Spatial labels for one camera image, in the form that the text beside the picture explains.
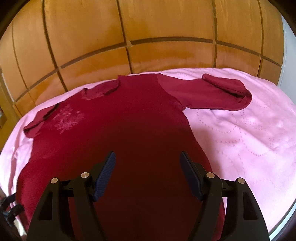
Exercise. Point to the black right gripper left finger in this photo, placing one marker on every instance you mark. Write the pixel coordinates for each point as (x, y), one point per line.
(66, 208)

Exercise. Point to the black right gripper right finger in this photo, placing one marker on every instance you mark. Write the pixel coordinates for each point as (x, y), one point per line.
(228, 206)

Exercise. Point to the dark red sweater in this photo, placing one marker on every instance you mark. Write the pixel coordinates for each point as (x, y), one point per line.
(141, 119)

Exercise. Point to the pink bed sheet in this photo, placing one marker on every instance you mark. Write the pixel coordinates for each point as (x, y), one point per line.
(256, 143)

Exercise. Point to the wooden headboard panels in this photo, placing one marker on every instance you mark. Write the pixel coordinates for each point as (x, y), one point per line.
(51, 47)

